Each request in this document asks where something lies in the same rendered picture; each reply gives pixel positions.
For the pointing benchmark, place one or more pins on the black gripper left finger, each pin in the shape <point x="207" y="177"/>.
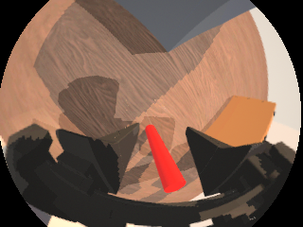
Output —
<point x="110" y="154"/>

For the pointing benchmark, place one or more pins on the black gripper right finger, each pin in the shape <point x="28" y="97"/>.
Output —
<point x="215" y="160"/>

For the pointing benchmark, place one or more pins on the red peg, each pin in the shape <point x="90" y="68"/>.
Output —
<point x="167" y="170"/>

